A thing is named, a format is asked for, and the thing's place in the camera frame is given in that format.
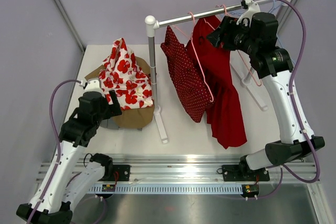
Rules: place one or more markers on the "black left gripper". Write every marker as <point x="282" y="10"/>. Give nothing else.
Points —
<point x="112" y="109"/>

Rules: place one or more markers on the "grey pleated skirt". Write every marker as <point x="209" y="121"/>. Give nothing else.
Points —
<point x="109" y="124"/>

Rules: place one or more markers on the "tan skirt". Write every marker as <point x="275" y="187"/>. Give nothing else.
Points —
<point x="133" y="118"/>

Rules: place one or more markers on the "silver clothes rack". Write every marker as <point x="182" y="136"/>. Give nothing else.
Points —
<point x="152" y="25"/>

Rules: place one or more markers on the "red white floral garment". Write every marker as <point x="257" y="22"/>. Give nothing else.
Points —
<point x="126" y="78"/>

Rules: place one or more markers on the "red skirt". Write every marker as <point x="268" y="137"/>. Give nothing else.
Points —
<point x="224" y="115"/>

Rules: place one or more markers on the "white slotted cable duct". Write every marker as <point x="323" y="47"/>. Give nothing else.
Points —
<point x="174" y="189"/>

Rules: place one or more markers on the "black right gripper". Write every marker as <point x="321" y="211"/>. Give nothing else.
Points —
<point x="228" y="26"/>

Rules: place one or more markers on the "red polka dot garment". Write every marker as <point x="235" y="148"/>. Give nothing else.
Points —
<point x="187" y="78"/>

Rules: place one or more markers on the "aluminium mounting rail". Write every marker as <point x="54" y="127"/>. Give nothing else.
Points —
<point x="182" y="169"/>

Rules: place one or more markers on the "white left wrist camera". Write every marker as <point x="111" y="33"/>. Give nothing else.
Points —
<point x="92" y="85"/>

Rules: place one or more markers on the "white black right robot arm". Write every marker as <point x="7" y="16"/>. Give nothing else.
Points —
<point x="256" y="36"/>

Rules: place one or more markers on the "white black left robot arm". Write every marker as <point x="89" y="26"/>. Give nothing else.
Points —
<point x="60" y="192"/>

